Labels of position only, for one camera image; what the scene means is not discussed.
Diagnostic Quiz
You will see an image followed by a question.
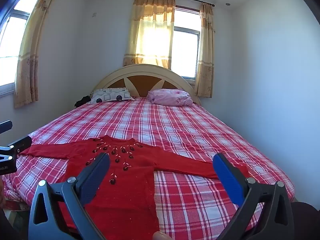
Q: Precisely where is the yellow curtain with valance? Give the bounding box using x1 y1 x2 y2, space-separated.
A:
122 0 176 70

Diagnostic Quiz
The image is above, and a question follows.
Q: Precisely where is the narrow yellow curtain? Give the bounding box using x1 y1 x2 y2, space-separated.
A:
194 2 216 98

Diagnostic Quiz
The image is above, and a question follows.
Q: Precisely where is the white patterned pillow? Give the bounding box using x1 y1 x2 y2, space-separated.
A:
87 87 135 104

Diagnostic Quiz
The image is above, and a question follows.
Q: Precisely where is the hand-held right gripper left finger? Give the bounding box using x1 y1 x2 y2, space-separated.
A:
28 152 111 240

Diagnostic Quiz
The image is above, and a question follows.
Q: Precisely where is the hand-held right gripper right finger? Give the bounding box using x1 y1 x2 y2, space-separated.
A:
213 152 295 240

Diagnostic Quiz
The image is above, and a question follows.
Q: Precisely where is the dark cloth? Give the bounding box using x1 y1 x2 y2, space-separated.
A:
74 95 92 108

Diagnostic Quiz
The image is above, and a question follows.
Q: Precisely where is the cream and brown arched headboard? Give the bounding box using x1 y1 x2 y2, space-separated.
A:
91 64 202 105

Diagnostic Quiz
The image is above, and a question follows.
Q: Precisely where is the bed with red plaid sheet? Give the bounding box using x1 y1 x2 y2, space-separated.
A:
2 96 295 235

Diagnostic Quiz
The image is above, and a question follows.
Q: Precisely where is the small rectangular window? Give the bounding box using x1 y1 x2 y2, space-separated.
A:
172 6 202 80

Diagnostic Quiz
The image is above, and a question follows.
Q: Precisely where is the long yellow curtain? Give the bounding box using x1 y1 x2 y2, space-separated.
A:
14 0 63 108

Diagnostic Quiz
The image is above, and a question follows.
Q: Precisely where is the person's right hand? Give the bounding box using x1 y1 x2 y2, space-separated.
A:
153 231 171 240

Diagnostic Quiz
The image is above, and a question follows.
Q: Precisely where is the large arched window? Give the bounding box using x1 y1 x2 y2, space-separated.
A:
0 0 47 97

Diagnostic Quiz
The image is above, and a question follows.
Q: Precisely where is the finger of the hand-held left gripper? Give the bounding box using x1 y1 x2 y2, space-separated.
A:
0 120 13 134
0 135 33 156

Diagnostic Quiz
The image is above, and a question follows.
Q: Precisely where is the person's leg in dark pants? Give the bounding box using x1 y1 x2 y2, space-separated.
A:
291 202 320 240

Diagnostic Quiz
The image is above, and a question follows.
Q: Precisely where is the pink floral pillow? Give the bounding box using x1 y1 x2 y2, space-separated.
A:
146 89 193 107

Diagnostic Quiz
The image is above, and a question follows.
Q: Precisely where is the red knit beaded sweater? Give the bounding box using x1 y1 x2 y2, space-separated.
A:
19 135 250 240

